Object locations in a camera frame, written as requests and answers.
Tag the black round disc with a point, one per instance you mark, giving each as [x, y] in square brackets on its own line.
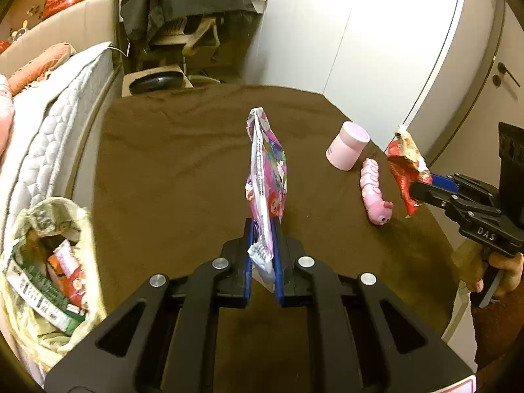
[165, 80]

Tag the orange pillow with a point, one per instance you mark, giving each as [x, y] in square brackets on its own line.
[38, 69]

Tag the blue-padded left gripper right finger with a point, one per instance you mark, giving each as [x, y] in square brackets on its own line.
[362, 338]

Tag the beige office chair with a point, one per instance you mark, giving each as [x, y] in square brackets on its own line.
[192, 40]

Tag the cardboard box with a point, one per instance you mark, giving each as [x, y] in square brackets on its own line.
[127, 79]

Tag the pink yellow potato chip bag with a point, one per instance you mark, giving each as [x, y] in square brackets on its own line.
[67, 274]

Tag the pink cartoon tissue pack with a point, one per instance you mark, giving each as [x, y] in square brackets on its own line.
[266, 192]

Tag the beige headboard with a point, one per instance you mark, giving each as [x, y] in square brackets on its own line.
[83, 25]

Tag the yellow plastic trash bag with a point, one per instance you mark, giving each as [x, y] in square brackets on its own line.
[44, 227]

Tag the white green milk carton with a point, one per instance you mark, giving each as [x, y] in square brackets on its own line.
[39, 292]

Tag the pink blanket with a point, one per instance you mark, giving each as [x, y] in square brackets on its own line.
[6, 112]

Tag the black door handle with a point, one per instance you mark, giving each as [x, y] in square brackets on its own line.
[503, 70]

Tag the person's right hand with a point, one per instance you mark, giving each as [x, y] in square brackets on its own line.
[471, 268]

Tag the pink caterpillar toy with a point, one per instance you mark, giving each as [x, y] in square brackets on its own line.
[379, 211]

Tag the red gold snack bag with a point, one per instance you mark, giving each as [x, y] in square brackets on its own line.
[407, 165]

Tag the white quilted mattress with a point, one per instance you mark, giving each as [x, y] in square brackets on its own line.
[51, 124]

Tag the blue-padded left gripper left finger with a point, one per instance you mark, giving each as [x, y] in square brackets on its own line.
[163, 337]

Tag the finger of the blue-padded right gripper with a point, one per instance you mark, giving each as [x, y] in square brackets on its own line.
[444, 183]
[431, 194]

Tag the pink cylindrical cup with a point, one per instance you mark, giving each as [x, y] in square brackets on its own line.
[347, 146]

